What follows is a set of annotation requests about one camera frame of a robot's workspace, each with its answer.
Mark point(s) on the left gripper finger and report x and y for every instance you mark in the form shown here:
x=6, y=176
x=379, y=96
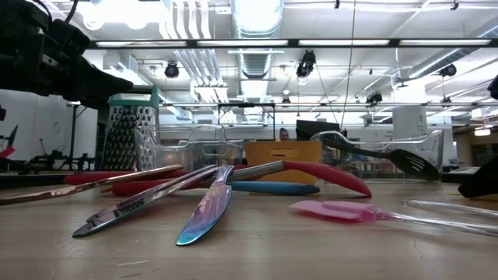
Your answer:
x=101, y=81
x=95, y=100

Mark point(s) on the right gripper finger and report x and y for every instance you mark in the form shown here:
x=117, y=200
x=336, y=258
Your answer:
x=484, y=183

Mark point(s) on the red slotted spatula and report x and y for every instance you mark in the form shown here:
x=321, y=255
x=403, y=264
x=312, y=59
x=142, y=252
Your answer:
x=85, y=177

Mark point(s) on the rose gold table knife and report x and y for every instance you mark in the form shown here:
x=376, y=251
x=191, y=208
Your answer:
x=78, y=188

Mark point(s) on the pink silicone spatula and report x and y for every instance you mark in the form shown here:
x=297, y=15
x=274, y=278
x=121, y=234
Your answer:
x=330, y=208

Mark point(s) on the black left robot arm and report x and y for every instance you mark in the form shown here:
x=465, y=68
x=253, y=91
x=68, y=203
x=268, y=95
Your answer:
x=8, y=27

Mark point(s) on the clear plastic bag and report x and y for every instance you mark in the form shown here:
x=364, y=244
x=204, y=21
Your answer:
x=467, y=170

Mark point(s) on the clear plastic bin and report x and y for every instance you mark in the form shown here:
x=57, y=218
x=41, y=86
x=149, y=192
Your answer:
x=73, y=136

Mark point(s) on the teal steel box grater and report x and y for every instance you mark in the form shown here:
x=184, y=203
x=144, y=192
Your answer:
x=124, y=132

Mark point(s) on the black ceiling spotlight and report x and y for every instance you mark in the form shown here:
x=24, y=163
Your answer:
x=374, y=98
x=171, y=71
x=448, y=70
x=306, y=64

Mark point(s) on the black tripod equipment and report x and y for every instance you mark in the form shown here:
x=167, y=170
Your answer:
x=50, y=159

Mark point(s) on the white cylindrical column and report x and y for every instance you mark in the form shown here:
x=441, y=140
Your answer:
x=408, y=122

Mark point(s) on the red black distant device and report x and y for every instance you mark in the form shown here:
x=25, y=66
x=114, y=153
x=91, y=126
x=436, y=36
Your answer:
x=8, y=149

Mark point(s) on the black background monitor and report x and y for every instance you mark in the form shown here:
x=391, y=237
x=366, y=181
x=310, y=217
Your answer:
x=317, y=130

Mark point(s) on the person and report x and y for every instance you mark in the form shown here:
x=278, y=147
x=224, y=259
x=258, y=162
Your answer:
x=284, y=135

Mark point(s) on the blue silicone spoon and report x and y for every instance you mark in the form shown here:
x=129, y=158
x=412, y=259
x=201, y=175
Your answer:
x=272, y=187

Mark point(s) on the orange plastic bin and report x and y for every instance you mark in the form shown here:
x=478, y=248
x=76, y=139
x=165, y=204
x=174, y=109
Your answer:
x=288, y=153

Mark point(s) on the black aluminium table frame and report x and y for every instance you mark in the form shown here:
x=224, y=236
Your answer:
x=23, y=179

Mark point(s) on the silver ventilation duct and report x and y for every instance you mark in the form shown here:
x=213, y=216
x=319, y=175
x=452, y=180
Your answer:
x=257, y=23

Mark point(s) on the black overhead frame bar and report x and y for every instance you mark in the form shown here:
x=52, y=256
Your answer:
x=292, y=43

